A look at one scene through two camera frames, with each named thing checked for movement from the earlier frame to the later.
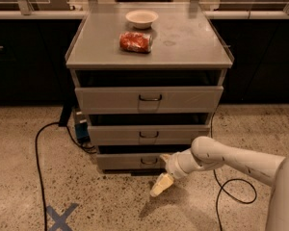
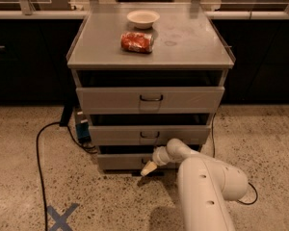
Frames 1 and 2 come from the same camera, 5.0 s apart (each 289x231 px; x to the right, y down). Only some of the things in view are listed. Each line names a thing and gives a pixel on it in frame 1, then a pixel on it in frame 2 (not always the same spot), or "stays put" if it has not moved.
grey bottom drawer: [130, 162] stays put
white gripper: [171, 167] to [158, 158]
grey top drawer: [148, 99] stays put
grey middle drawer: [147, 135] stays put
